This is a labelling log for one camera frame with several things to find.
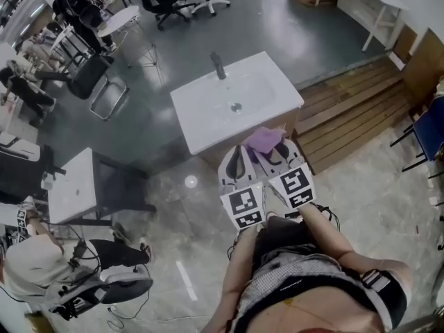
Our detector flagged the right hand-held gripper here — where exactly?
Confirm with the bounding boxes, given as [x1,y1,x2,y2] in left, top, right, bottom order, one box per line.
[246,139,316,210]

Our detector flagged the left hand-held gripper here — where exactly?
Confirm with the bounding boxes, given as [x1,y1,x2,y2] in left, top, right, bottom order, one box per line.
[218,145,267,231]

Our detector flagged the purple grey cloth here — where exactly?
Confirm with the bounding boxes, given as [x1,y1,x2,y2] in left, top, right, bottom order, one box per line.
[242,126,287,154]

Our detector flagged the person's left forearm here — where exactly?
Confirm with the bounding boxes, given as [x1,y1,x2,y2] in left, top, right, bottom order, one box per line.
[207,225,260,333]

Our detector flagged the person's right forearm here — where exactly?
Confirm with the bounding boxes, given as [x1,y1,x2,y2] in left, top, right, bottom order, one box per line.
[300,205,355,260]

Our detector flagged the wooden vanity cabinet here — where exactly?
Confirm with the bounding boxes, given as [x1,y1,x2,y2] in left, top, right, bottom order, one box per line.
[199,108,301,169]

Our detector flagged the white sink countertop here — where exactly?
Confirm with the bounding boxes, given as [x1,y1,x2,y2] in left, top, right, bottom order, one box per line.
[169,51,305,156]

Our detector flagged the person's black trousers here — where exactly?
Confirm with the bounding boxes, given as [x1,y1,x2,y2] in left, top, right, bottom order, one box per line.
[255,215,317,257]

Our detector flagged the wooden slatted platform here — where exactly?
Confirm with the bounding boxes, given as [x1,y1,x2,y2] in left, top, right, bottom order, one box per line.
[293,55,417,176]

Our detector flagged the person's grey mesh vest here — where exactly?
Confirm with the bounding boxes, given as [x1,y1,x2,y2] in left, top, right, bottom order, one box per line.
[235,244,409,333]

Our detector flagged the black basin faucet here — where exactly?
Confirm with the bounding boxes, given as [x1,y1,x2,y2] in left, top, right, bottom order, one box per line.
[210,51,228,80]

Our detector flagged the white oval device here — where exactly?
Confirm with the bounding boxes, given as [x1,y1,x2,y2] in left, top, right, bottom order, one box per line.
[99,264,154,305]

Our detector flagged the blue chair black legs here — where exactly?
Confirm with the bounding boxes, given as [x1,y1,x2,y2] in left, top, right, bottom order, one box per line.
[390,94,444,180]

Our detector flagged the tall brown cardboard sheet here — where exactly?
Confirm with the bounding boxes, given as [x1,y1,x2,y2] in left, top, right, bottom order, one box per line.
[391,26,444,108]

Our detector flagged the metal tube chair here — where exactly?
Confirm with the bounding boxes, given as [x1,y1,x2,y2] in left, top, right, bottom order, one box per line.
[67,55,130,121]

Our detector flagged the black machine white trim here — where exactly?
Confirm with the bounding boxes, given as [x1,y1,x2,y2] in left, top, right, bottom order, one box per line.
[0,132,67,200]

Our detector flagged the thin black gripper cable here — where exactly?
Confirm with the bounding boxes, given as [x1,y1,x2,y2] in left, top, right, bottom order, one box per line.
[311,202,343,231]

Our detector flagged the black floor cable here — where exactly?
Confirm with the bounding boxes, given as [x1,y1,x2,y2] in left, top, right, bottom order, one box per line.
[105,265,153,330]

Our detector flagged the white frame table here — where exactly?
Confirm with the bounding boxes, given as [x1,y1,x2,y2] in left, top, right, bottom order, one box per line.
[336,0,411,53]

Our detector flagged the white round wire-leg table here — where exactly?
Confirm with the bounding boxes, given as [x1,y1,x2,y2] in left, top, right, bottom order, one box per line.
[96,5,164,83]

